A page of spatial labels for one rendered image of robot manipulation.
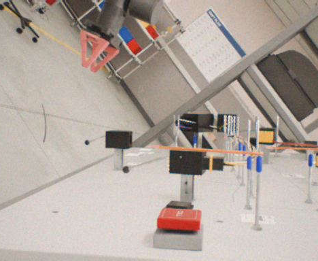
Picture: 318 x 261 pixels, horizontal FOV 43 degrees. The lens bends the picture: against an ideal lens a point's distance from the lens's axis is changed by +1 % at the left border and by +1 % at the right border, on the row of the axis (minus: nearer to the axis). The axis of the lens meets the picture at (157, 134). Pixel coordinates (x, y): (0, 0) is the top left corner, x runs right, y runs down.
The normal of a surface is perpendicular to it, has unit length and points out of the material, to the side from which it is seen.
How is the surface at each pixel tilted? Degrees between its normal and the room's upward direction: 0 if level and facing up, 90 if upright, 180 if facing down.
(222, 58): 90
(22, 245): 52
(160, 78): 90
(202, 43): 90
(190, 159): 97
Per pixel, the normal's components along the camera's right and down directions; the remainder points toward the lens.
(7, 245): 0.02, -1.00
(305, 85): -0.11, 0.08
